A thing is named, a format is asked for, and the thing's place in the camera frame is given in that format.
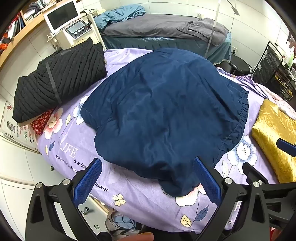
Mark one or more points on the person's left hand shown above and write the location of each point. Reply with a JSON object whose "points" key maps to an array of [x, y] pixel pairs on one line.
{"points": [[141, 236]]}

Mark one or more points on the massage bed with teal skirt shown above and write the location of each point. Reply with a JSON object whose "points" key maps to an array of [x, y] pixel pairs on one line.
{"points": [[161, 44]]}

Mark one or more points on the teal quilt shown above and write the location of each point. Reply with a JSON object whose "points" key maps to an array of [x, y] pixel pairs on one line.
{"points": [[120, 15]]}

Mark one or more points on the black quilted jacket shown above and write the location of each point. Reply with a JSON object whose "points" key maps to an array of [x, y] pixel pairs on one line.
{"points": [[57, 76]]}

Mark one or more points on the white drawer with knob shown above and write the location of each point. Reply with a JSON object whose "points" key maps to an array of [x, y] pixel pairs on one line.
{"points": [[92, 215]]}

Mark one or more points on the white machine with screen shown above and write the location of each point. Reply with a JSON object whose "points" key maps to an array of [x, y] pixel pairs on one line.
{"points": [[67, 25]]}

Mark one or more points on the white floor lamp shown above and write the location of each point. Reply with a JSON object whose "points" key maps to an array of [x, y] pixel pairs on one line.
{"points": [[211, 34]]}

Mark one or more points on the navy blue jacket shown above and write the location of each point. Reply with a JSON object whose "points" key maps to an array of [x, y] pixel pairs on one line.
{"points": [[161, 104]]}

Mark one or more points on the purple floral bedsheet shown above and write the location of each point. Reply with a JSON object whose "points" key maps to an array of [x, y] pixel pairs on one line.
{"points": [[69, 148]]}

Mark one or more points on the wooden wall shelf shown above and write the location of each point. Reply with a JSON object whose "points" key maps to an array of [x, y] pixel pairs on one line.
{"points": [[23, 39]]}

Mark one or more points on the gold shiny cloth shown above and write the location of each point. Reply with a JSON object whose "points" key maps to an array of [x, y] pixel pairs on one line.
{"points": [[270, 139]]}

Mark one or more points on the black round stool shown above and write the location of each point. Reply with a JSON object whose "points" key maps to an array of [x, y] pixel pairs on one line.
{"points": [[240, 63]]}

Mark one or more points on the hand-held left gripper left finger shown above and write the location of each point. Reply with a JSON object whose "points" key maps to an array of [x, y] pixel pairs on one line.
{"points": [[89, 179]]}

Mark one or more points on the printed wall poster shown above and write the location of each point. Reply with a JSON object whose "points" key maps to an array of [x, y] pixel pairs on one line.
{"points": [[13, 129]]}

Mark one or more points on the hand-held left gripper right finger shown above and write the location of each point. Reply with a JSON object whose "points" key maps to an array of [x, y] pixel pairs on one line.
{"points": [[207, 179]]}

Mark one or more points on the red floral cloth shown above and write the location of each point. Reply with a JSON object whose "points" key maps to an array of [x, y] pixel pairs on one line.
{"points": [[41, 121]]}

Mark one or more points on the white wall socket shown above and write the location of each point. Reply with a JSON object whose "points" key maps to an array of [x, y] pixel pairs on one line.
{"points": [[234, 49], [200, 14]]}

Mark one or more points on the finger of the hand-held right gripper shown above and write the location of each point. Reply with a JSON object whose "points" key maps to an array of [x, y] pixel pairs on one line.
{"points": [[285, 146], [254, 172]]}

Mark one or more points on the black drawer cart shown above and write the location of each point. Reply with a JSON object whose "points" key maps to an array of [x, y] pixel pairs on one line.
{"points": [[272, 67]]}

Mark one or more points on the grey blanket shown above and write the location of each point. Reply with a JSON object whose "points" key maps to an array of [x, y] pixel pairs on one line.
{"points": [[161, 25]]}

